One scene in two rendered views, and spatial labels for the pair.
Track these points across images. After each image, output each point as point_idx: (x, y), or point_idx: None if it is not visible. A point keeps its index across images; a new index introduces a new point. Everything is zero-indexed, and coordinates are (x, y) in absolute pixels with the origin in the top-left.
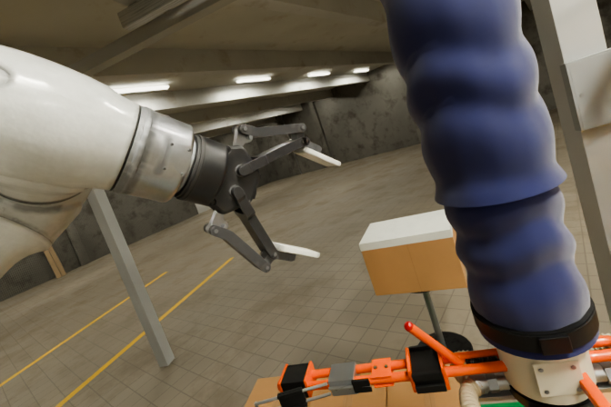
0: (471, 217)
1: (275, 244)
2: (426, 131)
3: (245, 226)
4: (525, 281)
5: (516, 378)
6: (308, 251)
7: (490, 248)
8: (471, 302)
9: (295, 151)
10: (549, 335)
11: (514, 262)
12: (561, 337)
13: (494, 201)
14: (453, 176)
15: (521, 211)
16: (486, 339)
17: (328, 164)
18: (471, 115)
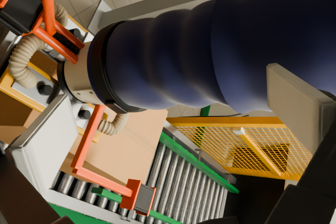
0: (203, 66)
1: (30, 177)
2: (318, 20)
3: (7, 223)
4: (156, 94)
5: (73, 73)
6: (69, 148)
7: (175, 77)
8: (111, 30)
9: (323, 117)
10: (120, 105)
11: (169, 94)
12: (124, 111)
13: (226, 93)
14: (250, 51)
15: (219, 101)
16: (88, 56)
17: (272, 90)
18: (332, 84)
